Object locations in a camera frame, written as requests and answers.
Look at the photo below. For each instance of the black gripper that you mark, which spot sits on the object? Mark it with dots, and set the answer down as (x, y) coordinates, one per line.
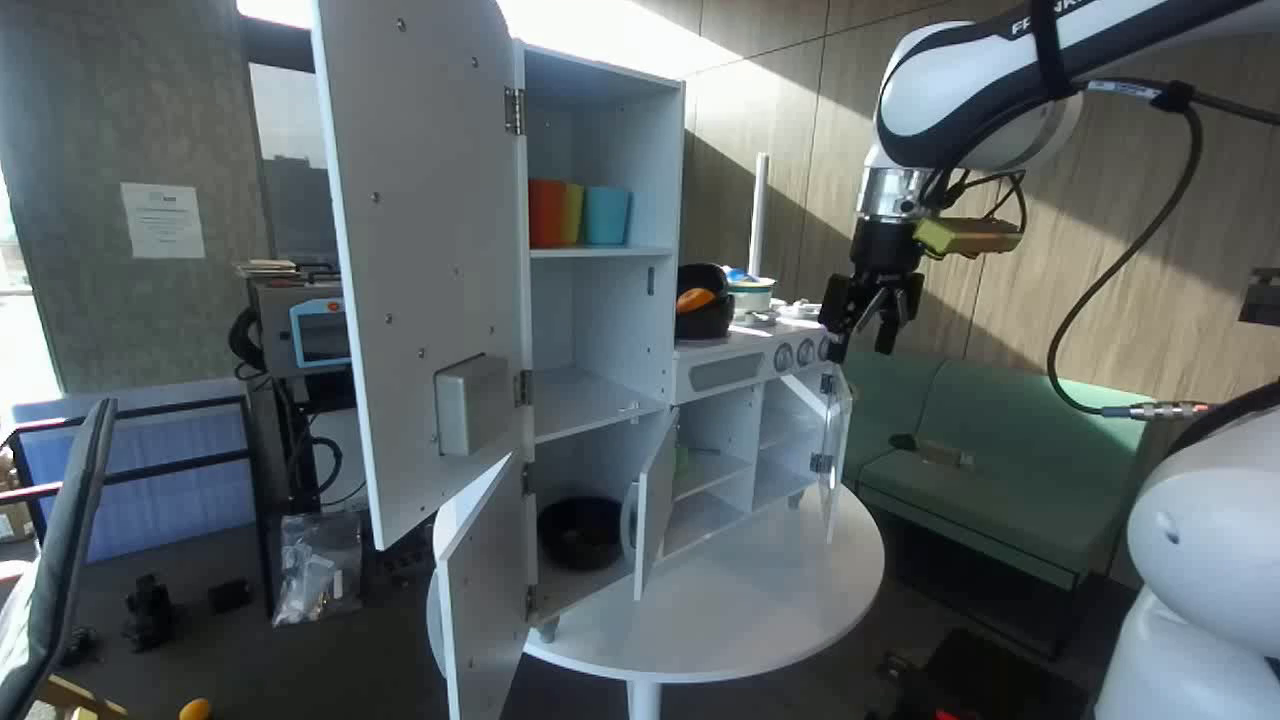
(886, 264)

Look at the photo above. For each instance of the white cabinet door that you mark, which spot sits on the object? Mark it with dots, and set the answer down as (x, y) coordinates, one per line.
(424, 198)

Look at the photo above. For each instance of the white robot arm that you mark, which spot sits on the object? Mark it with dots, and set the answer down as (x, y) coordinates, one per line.
(1203, 643)

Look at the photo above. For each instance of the white toy kitchen cabinet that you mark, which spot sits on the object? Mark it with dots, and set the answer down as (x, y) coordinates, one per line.
(607, 355)

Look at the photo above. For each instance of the black bowl in cabinet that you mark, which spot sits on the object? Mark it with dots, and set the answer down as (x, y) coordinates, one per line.
(583, 532)

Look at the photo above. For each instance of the white bowl with green rim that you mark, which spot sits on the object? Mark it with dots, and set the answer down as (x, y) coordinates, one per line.
(751, 294)

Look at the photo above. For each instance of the white vertical pole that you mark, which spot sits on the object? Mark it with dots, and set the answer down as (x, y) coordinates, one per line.
(758, 223)

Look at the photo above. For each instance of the green bench sofa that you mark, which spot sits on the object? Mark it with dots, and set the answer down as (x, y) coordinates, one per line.
(993, 461)

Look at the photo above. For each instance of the round white table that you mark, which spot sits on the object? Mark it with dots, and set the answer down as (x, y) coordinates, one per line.
(763, 597)

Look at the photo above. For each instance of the teal cup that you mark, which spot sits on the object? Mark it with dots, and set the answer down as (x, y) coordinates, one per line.
(607, 216)

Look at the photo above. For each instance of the yellow green cup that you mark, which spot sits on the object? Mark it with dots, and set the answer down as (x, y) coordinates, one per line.
(570, 214)

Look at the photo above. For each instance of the orange cup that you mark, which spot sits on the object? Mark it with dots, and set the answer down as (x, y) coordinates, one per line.
(547, 214)

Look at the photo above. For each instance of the grey electronic device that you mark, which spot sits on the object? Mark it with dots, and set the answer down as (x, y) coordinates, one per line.
(302, 326)

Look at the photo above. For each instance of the clear plastic bag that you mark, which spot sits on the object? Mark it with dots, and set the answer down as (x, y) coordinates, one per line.
(316, 564)

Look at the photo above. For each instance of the paper notice on wall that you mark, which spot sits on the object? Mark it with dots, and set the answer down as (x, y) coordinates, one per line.
(161, 223)

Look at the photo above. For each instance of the black camera stand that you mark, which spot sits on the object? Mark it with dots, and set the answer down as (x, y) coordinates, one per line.
(43, 607)

